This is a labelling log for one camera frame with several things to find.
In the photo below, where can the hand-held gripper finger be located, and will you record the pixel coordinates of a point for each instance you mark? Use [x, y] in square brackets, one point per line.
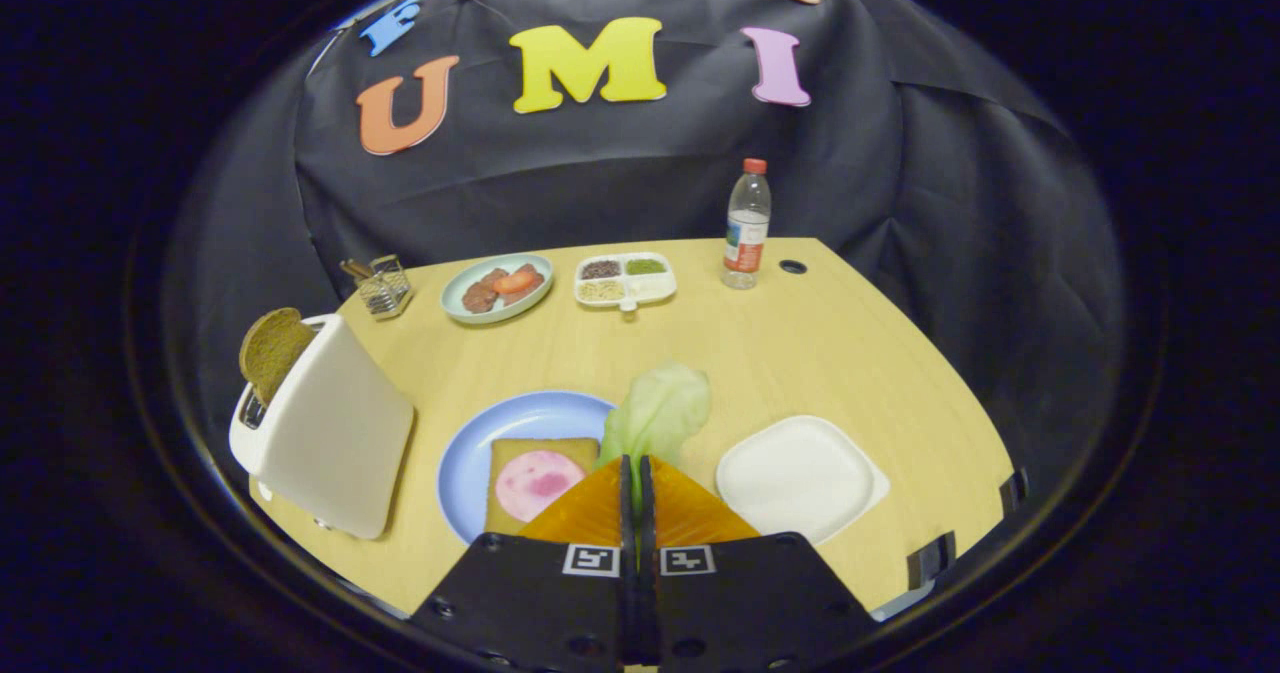
[648, 593]
[627, 593]

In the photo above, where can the green lettuce leaf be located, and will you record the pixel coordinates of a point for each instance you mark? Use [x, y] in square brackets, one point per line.
[660, 413]

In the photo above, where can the brown toasted bread slice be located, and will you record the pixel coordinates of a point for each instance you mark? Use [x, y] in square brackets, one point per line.
[270, 348]

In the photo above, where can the pink ham slice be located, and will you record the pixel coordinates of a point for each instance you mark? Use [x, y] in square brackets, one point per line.
[535, 488]

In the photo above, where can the bread slice under ham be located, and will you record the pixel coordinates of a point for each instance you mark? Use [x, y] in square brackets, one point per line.
[505, 453]

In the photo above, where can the small white square plate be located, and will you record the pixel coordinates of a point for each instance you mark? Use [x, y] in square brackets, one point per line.
[800, 478]

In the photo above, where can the blue round plate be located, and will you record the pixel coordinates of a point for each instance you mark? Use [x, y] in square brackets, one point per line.
[465, 463]

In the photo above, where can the white divided condiment dish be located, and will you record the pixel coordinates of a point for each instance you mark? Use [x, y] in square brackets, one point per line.
[655, 288]

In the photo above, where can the brown meat patty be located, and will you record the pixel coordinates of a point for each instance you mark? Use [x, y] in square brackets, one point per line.
[478, 298]
[522, 298]

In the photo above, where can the red tomato slice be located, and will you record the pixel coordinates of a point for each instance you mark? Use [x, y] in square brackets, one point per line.
[513, 282]

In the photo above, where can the white toaster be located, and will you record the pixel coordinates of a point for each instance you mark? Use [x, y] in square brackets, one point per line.
[330, 433]

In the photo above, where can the clear plastic bottle red cap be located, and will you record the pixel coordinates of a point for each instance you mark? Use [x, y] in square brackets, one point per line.
[746, 253]

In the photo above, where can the pale green plate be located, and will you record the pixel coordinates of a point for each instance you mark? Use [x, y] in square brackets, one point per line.
[465, 275]

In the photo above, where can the black backdrop cloth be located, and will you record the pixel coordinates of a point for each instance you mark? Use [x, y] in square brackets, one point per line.
[620, 183]

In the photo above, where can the black table edge bracket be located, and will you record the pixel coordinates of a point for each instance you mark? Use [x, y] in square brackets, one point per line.
[930, 560]
[1015, 491]

